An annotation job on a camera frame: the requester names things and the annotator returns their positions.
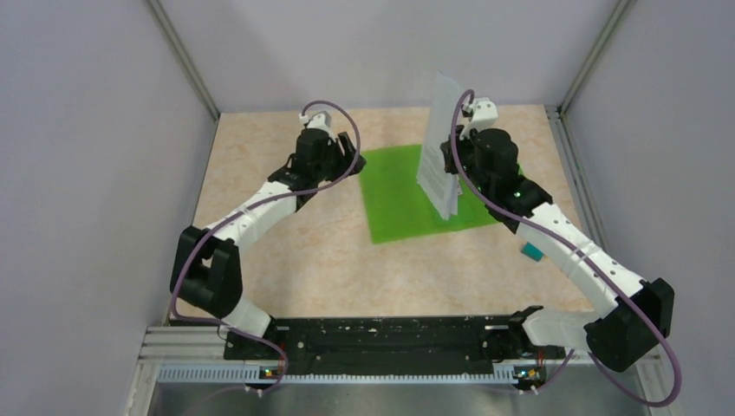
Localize white printed paper sheet front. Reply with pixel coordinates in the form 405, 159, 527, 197
417, 72, 465, 220

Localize green plastic clip folder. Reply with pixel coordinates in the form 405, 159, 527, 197
359, 144, 498, 244

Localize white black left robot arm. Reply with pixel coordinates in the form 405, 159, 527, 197
170, 127, 366, 358

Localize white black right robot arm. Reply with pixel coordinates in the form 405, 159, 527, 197
440, 128, 680, 372

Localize teal block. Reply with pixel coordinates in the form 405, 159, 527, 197
521, 243, 544, 262

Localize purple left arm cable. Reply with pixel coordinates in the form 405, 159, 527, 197
169, 101, 361, 397

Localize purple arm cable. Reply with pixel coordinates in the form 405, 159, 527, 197
169, 101, 361, 397
449, 88, 683, 409

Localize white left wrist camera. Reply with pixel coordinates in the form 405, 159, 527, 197
299, 111, 336, 140

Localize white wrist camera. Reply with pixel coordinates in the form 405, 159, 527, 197
460, 97, 498, 140
299, 111, 336, 140

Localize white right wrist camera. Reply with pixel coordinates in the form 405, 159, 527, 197
460, 97, 498, 140

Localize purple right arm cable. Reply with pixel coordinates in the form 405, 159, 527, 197
449, 88, 683, 409

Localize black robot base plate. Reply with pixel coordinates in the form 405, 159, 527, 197
216, 307, 571, 383

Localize aluminium corner post right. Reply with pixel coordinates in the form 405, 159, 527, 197
556, 0, 637, 118

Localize aluminium corner post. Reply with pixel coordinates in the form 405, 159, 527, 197
143, 0, 221, 121
556, 0, 637, 118

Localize aluminium corner post left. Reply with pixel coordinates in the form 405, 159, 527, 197
143, 0, 221, 121

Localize aluminium frame rail front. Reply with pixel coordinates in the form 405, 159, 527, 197
124, 315, 681, 415

